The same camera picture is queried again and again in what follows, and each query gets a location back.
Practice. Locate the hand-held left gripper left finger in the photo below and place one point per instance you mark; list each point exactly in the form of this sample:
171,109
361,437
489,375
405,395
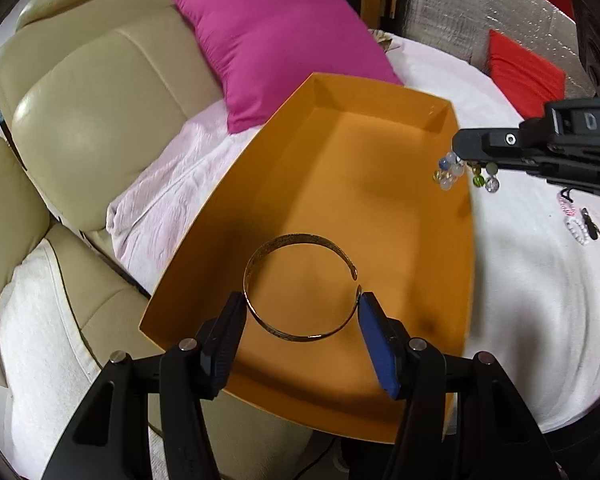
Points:
227,345

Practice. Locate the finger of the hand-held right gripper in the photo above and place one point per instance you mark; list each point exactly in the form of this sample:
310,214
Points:
495,146

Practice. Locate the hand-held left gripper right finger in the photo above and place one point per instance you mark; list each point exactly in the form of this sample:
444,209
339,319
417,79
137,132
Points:
380,355

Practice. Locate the orange tray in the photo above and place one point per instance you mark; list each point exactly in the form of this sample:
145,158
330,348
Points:
355,185

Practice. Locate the red cushion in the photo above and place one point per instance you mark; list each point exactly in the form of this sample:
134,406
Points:
522,75

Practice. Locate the pale pink blanket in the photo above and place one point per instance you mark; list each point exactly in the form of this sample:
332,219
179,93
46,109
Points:
520,285

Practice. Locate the silver quilted foil cover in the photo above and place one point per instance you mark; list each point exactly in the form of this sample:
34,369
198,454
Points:
455,10

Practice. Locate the patterned cloth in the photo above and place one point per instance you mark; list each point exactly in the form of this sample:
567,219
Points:
385,40

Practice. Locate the white towel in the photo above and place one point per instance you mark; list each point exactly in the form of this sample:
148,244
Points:
45,360

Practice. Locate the person's dark trousers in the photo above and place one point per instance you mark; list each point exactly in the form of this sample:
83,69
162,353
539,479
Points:
585,445

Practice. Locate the magenta pillow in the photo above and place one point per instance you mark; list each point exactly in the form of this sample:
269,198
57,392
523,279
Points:
280,45

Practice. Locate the beige leather sofa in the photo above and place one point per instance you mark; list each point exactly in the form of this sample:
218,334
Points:
80,110

